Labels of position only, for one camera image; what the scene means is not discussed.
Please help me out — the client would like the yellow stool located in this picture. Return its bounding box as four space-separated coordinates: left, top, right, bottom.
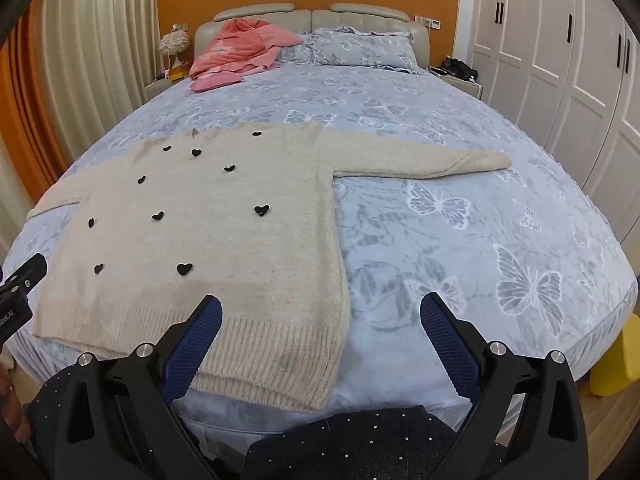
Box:
589 329 640 400

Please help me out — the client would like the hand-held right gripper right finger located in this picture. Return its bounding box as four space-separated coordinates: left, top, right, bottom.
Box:
419 291 591 480

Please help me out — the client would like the cream sweater with black hearts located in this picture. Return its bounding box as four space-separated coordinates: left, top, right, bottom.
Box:
26 119 513 413

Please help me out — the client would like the orange curtain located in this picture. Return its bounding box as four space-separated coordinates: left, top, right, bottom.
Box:
0 7 68 201

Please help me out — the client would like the white wardrobe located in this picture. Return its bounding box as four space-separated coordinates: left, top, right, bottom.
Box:
459 0 640 248

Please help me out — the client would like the butterfly print pillow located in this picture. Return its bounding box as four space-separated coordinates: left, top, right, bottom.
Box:
274 35 321 65
304 27 422 75

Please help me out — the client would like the dark clutter on nightstand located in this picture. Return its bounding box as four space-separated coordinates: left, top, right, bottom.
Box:
439 57 482 82

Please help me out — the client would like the bed with butterfly print cover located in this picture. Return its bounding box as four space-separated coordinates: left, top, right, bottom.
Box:
2 30 640 441

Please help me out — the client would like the cream curtain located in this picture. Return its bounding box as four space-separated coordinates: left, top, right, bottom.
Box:
27 0 167 173

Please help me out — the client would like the white feather lamp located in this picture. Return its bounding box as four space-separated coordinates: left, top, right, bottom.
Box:
158 30 193 58

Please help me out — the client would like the white nightstand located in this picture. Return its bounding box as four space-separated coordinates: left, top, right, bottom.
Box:
145 76 177 105
429 66 484 102

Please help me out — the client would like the pink garment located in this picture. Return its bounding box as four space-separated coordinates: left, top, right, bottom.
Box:
189 17 306 93

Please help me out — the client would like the beige padded headboard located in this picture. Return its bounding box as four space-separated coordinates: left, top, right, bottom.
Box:
194 2 431 71

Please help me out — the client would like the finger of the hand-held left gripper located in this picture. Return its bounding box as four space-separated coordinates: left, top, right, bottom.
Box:
0 252 49 306

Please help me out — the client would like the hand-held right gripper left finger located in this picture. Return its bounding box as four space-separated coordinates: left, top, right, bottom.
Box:
37 294 224 480

